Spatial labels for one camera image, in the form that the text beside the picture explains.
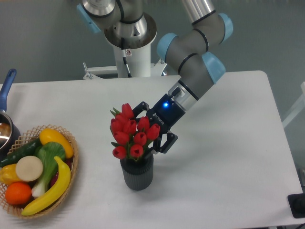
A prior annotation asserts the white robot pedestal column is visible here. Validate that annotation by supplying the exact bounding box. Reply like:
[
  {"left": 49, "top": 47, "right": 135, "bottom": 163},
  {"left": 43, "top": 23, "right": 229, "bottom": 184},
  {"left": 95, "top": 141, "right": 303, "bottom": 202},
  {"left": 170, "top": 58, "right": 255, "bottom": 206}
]
[{"left": 112, "top": 44, "right": 151, "bottom": 78}]

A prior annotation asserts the green cucumber toy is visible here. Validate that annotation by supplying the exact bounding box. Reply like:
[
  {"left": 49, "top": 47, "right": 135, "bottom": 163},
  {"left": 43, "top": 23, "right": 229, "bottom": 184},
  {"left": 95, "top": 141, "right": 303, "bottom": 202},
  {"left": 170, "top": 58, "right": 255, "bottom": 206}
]
[{"left": 0, "top": 138, "right": 42, "bottom": 168}]

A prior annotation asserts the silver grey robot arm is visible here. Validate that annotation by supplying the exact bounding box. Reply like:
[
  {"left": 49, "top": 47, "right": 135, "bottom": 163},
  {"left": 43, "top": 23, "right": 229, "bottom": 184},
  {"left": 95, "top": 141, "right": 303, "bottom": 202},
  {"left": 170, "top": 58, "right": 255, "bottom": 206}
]
[{"left": 77, "top": 0, "right": 233, "bottom": 159}]

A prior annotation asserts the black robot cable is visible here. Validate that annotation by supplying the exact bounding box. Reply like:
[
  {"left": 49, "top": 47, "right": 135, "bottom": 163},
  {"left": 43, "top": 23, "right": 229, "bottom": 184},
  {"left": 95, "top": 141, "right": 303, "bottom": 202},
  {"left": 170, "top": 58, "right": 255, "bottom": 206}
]
[{"left": 120, "top": 37, "right": 132, "bottom": 78}]

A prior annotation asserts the yellow squash toy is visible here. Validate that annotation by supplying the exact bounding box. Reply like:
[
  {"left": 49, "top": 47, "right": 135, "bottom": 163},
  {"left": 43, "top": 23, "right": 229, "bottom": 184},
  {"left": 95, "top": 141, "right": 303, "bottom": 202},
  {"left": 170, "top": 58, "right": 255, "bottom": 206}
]
[{"left": 39, "top": 128, "right": 74, "bottom": 159}]

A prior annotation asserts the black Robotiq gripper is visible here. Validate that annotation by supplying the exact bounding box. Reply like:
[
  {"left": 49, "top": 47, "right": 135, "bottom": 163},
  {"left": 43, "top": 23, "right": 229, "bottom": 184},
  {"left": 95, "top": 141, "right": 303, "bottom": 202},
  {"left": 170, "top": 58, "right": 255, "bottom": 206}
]
[{"left": 132, "top": 94, "right": 185, "bottom": 159}]

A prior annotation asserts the white metal mounting bracket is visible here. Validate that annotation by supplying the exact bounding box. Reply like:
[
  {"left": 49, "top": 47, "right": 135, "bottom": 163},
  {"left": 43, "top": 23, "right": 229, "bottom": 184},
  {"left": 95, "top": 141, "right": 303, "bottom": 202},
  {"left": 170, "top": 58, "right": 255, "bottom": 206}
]
[{"left": 82, "top": 59, "right": 167, "bottom": 80}]

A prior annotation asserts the green white bok choy toy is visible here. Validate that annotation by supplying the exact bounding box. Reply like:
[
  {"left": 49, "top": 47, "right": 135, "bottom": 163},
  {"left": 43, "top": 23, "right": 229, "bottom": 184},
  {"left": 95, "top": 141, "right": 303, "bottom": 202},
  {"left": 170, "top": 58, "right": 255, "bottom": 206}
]
[{"left": 32, "top": 142, "right": 66, "bottom": 198}]

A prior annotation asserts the white frame at right edge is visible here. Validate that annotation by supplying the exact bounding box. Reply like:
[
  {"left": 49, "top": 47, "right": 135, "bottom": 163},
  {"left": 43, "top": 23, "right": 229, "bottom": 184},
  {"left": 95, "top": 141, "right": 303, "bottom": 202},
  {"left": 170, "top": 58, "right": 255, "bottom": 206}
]
[{"left": 282, "top": 82, "right": 305, "bottom": 128}]

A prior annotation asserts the black device at table edge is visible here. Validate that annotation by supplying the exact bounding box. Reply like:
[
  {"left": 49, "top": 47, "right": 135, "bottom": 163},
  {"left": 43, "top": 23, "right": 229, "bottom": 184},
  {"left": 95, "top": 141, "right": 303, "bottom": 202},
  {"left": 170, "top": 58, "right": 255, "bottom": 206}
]
[{"left": 287, "top": 193, "right": 305, "bottom": 219}]

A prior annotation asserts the beige round disc toy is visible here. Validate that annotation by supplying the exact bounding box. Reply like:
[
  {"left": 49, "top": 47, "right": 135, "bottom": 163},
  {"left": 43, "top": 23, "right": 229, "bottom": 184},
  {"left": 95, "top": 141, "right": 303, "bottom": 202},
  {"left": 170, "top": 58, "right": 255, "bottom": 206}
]
[{"left": 15, "top": 156, "right": 43, "bottom": 182}]

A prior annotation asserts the orange plastic fruit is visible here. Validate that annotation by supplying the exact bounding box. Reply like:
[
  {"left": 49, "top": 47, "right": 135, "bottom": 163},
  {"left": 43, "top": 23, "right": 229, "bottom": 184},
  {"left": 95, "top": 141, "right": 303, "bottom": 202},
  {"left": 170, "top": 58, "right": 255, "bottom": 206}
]
[{"left": 5, "top": 182, "right": 32, "bottom": 205}]

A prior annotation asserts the dark red fruit toy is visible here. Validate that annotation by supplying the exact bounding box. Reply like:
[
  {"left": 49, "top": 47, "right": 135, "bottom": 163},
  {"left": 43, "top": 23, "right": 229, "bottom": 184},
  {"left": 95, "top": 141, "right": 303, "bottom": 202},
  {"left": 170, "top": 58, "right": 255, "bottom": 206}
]
[{"left": 49, "top": 158, "right": 73, "bottom": 188}]

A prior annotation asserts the yellow plastic banana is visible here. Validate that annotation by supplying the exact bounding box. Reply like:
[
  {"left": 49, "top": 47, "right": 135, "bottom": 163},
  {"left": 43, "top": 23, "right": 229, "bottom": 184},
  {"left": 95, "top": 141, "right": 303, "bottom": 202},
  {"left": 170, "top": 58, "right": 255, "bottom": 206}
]
[{"left": 21, "top": 156, "right": 71, "bottom": 216}]

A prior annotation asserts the dark grey ribbed vase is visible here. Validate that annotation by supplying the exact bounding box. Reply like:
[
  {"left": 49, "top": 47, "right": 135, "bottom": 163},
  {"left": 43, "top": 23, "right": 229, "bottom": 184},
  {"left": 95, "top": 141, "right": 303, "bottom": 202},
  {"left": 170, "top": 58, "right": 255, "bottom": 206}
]
[{"left": 120, "top": 155, "right": 154, "bottom": 191}]

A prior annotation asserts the yellow bell pepper toy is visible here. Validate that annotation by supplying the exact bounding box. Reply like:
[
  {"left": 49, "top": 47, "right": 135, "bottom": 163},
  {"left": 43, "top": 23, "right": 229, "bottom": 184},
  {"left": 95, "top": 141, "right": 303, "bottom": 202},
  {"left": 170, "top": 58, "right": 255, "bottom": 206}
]
[{"left": 0, "top": 164, "right": 22, "bottom": 185}]

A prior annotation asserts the blue handled steel saucepan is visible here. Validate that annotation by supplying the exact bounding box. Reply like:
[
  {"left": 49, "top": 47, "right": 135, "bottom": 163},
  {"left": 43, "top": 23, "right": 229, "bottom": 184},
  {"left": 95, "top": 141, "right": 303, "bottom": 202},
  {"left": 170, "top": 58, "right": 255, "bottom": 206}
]
[{"left": 0, "top": 69, "right": 20, "bottom": 160}]

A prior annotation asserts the woven wicker basket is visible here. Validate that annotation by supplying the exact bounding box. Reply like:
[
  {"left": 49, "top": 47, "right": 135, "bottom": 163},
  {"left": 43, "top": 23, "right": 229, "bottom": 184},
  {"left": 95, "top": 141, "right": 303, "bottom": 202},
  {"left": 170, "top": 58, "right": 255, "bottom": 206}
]
[{"left": 0, "top": 125, "right": 79, "bottom": 219}]

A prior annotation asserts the red tulip bouquet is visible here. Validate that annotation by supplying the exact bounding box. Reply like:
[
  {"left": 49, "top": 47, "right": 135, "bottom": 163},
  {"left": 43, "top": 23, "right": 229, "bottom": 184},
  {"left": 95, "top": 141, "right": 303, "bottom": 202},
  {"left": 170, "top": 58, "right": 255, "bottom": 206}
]
[{"left": 110, "top": 103, "right": 161, "bottom": 162}]

